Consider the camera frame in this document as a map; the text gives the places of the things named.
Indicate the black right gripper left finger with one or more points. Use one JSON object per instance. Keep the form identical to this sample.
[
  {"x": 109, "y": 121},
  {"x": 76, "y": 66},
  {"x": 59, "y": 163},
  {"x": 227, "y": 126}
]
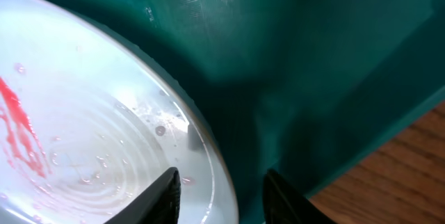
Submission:
[{"x": 157, "y": 204}]

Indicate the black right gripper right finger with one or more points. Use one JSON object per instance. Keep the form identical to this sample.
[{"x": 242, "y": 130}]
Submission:
[{"x": 282, "y": 204}]

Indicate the light blue plate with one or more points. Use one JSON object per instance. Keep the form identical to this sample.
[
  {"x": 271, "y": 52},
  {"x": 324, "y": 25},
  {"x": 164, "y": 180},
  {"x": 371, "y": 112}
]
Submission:
[{"x": 93, "y": 129}]

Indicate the teal plastic tray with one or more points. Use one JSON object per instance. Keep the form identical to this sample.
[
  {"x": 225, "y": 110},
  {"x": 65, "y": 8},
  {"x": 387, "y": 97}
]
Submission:
[{"x": 307, "y": 87}]

